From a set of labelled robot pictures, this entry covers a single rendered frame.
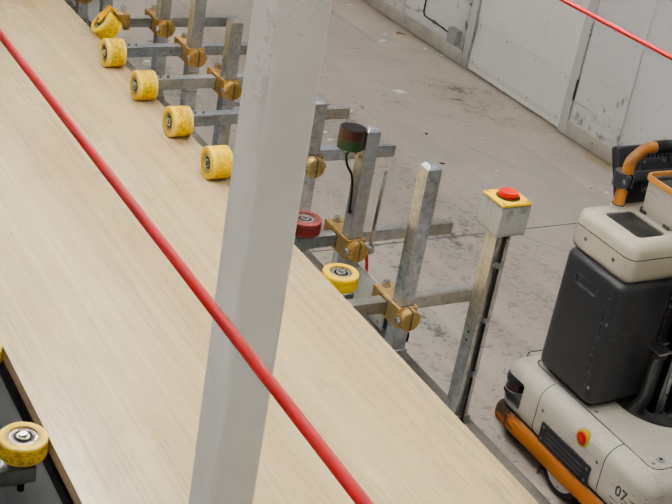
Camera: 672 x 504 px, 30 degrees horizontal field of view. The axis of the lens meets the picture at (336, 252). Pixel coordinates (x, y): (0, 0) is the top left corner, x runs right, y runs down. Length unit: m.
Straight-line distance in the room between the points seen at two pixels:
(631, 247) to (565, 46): 3.13
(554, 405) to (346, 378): 1.39
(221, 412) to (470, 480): 1.03
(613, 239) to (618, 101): 2.74
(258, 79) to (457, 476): 1.24
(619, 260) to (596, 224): 0.13
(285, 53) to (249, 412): 0.35
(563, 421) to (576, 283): 0.39
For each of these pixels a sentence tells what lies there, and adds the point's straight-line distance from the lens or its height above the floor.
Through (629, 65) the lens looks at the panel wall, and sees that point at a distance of 6.06.
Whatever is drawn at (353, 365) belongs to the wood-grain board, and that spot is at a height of 0.90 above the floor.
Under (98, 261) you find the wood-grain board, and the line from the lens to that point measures 2.62.
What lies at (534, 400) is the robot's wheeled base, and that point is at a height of 0.22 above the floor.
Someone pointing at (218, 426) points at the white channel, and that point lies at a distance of 1.19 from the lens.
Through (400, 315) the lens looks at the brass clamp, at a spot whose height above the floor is 0.82.
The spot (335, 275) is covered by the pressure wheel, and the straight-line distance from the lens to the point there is 2.67.
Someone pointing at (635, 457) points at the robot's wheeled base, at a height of 0.28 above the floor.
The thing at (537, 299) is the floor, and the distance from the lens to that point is 4.74.
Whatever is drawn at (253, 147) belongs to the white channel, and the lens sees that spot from 1.05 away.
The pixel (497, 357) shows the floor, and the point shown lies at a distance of 4.31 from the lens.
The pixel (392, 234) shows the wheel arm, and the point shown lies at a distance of 3.03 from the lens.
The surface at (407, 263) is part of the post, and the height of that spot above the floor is 0.94.
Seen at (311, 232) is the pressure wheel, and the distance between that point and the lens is 2.87.
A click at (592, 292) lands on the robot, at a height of 0.61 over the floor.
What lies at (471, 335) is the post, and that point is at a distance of 2.53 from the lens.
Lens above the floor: 2.16
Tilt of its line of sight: 27 degrees down
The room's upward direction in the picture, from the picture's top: 10 degrees clockwise
